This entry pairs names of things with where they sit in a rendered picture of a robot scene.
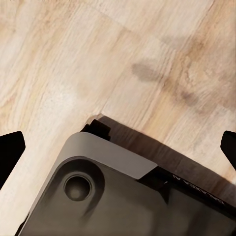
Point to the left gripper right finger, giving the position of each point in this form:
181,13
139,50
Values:
228,146

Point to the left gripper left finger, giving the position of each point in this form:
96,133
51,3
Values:
12,146

